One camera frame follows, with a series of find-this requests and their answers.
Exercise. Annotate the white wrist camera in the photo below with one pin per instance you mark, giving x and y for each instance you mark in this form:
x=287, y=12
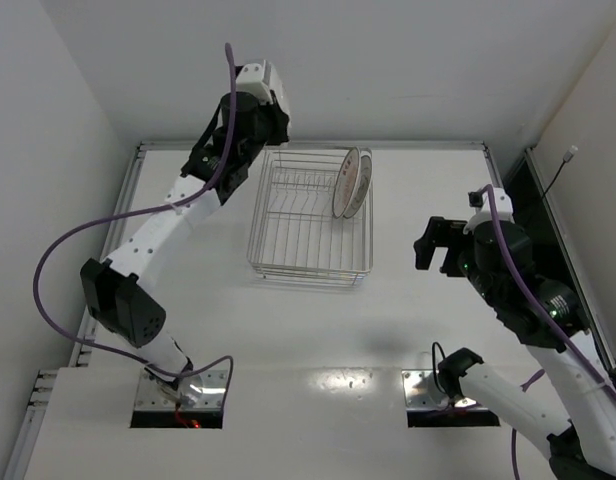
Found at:
x=488, y=203
x=261, y=79

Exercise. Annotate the metal base plate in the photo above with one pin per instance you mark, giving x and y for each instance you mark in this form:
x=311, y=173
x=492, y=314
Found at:
x=423, y=396
x=201, y=393

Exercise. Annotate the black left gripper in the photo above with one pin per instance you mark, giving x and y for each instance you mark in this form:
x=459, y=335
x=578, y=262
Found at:
x=279, y=127

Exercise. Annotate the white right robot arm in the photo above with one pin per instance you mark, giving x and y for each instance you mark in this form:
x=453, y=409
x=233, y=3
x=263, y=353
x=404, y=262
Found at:
x=495, y=255

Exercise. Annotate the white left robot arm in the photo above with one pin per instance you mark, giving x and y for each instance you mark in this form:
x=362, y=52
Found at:
x=118, y=289

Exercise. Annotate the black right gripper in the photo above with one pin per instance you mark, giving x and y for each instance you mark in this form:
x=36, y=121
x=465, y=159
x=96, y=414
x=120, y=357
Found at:
x=439, y=242

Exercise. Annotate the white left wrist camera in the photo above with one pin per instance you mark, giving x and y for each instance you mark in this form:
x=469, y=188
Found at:
x=261, y=79

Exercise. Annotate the black wall cable white plug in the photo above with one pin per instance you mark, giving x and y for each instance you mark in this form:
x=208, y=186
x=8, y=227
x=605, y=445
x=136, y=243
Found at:
x=570, y=153

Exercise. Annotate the metal wire dish rack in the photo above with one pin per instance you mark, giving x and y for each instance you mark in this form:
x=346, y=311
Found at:
x=294, y=237

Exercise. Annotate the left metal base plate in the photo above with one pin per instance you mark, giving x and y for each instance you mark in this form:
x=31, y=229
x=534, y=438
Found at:
x=201, y=393

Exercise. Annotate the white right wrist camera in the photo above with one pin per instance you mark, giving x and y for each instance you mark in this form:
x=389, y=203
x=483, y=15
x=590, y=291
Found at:
x=488, y=203

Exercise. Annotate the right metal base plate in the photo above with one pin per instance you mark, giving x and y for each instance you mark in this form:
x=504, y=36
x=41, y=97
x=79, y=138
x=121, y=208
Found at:
x=423, y=396

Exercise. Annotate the black line patterned plate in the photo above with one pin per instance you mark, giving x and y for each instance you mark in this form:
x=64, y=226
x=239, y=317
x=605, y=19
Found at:
x=364, y=177

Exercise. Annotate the orange patterned white plate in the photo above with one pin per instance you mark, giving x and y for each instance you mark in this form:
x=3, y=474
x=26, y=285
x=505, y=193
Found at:
x=346, y=183

